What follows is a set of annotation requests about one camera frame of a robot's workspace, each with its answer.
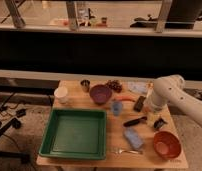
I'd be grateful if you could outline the black brush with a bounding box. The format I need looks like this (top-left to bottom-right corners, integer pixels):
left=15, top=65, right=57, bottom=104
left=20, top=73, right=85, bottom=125
left=123, top=116, right=147, bottom=127

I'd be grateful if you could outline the blue sponge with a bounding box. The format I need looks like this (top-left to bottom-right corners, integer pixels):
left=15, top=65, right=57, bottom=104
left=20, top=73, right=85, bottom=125
left=124, top=128, right=143, bottom=150

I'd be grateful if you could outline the clear plastic bag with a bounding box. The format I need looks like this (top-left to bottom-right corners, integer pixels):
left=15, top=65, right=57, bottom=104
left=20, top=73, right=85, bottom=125
left=127, top=82, right=148, bottom=94

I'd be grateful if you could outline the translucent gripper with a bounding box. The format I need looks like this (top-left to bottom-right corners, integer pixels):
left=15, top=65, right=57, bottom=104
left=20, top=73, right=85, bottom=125
left=147, top=109, right=166, bottom=130

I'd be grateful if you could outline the yellow banana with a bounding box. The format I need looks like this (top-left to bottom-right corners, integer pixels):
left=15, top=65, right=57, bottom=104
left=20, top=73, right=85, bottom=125
left=146, top=82, right=154, bottom=97

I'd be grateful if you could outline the purple bowl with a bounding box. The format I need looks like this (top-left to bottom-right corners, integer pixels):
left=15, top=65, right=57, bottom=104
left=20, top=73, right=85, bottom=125
left=89, top=84, right=112, bottom=105

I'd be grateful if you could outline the orange carrot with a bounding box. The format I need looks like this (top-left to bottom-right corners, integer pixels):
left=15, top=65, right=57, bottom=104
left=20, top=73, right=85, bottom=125
left=115, top=96, right=135, bottom=102

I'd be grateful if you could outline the bunch of dark grapes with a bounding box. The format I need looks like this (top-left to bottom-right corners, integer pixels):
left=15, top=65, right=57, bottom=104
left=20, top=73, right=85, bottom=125
left=106, top=80, right=122, bottom=93

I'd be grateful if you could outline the orange bowl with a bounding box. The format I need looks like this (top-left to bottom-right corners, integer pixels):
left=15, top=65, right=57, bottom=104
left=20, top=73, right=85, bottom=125
left=153, top=131, right=182, bottom=160

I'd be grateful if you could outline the small metal cup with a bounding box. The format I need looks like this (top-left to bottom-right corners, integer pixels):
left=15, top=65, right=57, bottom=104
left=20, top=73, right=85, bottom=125
left=80, top=80, right=90, bottom=92

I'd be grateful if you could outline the metal fork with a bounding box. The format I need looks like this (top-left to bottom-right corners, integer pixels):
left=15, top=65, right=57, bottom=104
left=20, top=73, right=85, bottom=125
left=111, top=148, right=143, bottom=154

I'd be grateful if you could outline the white paper cup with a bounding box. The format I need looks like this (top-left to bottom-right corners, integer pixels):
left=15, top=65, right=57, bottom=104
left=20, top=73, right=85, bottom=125
left=54, top=87, right=68, bottom=104

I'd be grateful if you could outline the black rectangular block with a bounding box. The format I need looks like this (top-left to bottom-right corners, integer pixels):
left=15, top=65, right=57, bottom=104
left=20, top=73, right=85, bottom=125
left=133, top=96, right=145, bottom=112

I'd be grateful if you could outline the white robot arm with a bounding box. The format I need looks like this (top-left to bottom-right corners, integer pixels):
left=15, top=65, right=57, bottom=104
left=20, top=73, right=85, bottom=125
left=145, top=75, right=202, bottom=127

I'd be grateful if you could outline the green plastic tray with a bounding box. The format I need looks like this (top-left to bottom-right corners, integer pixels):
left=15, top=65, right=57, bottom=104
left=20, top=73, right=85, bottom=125
left=39, top=109, right=107, bottom=160

